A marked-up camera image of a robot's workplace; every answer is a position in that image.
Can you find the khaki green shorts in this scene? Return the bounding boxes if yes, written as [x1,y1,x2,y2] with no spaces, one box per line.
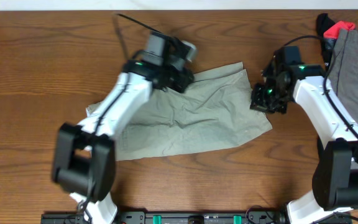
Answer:
[85,61,273,162]

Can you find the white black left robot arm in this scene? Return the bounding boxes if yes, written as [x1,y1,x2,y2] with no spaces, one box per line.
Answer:
[41,31,197,223]

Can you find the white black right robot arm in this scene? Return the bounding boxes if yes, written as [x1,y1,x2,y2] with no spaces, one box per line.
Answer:
[250,46,358,223]

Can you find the red garment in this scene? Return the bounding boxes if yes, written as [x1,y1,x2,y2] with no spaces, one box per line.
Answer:
[323,21,356,39]

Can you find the grey garment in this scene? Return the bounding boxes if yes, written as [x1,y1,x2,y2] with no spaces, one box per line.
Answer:
[329,29,358,123]

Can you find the black garment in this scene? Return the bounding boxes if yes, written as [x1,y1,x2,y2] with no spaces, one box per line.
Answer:
[316,13,336,71]

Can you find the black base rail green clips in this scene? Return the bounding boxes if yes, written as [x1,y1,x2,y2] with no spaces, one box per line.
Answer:
[40,205,353,224]

